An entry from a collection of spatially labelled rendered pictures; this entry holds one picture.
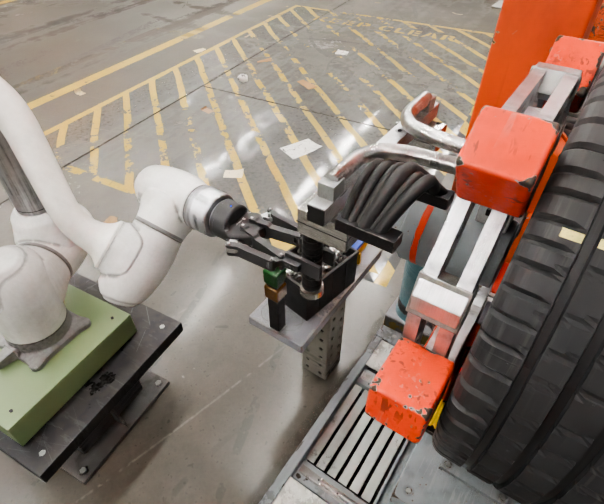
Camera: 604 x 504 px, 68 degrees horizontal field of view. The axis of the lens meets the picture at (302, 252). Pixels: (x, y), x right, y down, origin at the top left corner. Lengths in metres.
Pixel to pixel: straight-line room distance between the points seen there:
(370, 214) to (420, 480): 0.80
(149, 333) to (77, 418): 0.28
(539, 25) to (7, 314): 1.29
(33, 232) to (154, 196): 0.48
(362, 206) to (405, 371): 0.22
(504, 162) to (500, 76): 0.64
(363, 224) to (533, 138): 0.23
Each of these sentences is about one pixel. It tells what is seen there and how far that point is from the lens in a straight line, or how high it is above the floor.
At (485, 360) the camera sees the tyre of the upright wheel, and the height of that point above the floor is 0.96.
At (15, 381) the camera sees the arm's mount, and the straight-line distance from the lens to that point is 1.34.
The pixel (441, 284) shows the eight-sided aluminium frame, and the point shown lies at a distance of 0.54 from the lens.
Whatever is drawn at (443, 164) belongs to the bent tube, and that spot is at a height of 1.00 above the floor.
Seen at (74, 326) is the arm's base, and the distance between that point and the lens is 1.35.
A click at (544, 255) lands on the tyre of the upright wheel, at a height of 1.07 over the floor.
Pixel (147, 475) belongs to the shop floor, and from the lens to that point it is 1.52.
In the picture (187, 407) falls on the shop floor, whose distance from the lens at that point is 1.58.
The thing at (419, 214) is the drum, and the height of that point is 0.90.
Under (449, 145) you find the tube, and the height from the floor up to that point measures 1.00.
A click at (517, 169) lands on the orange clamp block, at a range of 0.47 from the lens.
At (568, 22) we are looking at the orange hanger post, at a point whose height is 1.11.
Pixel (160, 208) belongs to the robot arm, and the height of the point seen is 0.85.
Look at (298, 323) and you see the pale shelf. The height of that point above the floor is 0.45.
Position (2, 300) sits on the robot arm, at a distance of 1.22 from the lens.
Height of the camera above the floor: 1.36
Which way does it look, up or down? 43 degrees down
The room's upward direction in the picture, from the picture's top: straight up
